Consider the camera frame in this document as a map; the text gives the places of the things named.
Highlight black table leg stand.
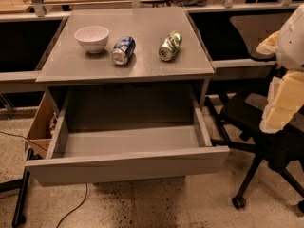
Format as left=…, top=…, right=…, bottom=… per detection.
left=0, top=148, right=36, bottom=228

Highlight brown cardboard box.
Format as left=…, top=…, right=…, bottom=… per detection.
left=26, top=95, right=57, bottom=159

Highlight white ceramic bowl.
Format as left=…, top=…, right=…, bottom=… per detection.
left=74, top=26, right=109, bottom=53

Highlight black office chair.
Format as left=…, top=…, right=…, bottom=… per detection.
left=205, top=7, right=304, bottom=209

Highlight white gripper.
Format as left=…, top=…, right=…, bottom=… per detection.
left=256, top=4, right=304, bottom=134

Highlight blue pepsi can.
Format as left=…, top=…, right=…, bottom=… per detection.
left=111, top=36, right=136, bottom=66

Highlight green soda can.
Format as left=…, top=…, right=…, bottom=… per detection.
left=159, top=31, right=182, bottom=61

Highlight grey cabinet with top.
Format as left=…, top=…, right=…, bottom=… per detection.
left=36, top=8, right=214, bottom=117

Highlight black floor cable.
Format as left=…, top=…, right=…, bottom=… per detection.
left=0, top=130, right=89, bottom=228

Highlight open grey top drawer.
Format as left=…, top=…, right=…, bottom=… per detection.
left=26, top=91, right=229, bottom=186

